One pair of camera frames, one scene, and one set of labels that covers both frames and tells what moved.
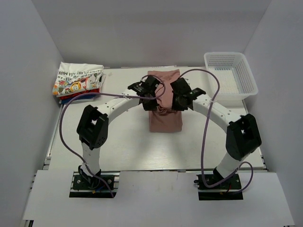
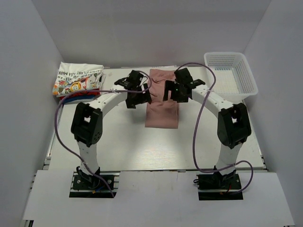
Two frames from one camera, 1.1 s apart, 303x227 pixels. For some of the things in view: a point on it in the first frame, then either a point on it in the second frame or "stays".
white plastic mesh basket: (236, 80) stays
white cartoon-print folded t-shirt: (73, 77) stays
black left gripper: (152, 107) -> (145, 98)
